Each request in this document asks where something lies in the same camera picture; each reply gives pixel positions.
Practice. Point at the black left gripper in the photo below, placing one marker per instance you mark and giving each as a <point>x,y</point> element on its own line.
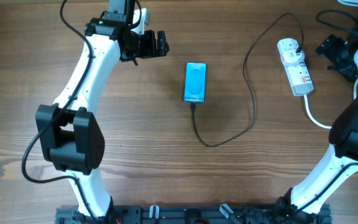
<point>150,51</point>

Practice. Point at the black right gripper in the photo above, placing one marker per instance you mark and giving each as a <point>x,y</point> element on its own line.
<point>328,48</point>

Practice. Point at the blue screen Galaxy smartphone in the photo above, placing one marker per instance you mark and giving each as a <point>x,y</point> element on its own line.
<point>195,82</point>

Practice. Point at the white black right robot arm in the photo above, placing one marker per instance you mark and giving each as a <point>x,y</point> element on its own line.
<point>303,202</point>

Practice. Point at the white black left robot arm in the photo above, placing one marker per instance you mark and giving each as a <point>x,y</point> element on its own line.
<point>69,134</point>

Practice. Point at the white charger plug adapter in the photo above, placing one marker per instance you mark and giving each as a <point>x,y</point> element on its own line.
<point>291,57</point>

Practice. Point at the white power strip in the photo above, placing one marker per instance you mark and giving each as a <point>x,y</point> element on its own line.
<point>298,76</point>

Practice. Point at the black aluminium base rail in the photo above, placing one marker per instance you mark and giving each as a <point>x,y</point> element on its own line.
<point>154,214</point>

